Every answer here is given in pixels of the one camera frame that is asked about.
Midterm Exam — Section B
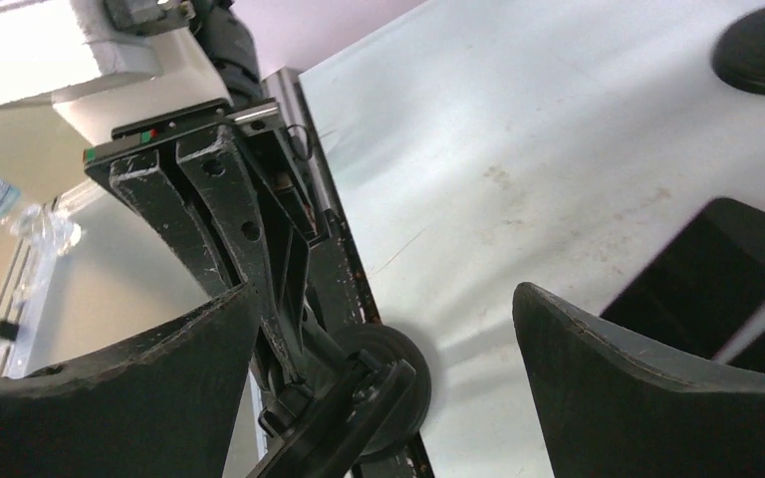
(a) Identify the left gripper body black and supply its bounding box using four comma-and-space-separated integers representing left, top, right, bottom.
84, 98, 330, 245

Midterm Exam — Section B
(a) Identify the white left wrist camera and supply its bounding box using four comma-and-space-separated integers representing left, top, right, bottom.
0, 1, 230, 144

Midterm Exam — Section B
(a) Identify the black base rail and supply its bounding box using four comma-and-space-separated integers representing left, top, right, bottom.
263, 68, 434, 477

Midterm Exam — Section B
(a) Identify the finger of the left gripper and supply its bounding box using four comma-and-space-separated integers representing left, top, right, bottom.
176, 124, 309, 382
109, 149, 239, 297

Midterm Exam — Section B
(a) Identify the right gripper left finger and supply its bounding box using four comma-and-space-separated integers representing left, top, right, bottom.
0, 286, 261, 477

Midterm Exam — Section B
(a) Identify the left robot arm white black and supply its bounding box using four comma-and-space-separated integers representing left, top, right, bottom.
84, 1, 329, 388

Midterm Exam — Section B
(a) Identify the black phone pink case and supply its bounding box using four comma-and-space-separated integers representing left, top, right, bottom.
601, 197, 765, 377

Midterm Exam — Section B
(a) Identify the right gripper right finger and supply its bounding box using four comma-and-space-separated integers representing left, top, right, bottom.
512, 282, 765, 477

